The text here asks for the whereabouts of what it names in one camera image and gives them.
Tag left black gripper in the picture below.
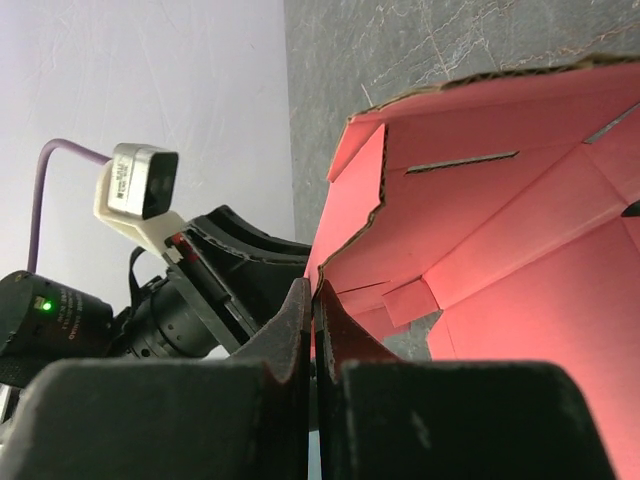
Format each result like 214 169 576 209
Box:
163 205 311 345

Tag pink cardboard box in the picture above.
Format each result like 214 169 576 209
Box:
306 54 639 479

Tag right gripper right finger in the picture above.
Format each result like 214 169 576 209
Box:
313 280 400 385

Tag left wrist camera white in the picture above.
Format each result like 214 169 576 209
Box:
93 143 186 257

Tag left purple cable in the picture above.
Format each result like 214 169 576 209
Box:
25 138 112 274

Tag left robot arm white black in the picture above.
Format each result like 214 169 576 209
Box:
1 205 311 430

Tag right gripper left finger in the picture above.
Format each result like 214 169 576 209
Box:
228 278 311 383

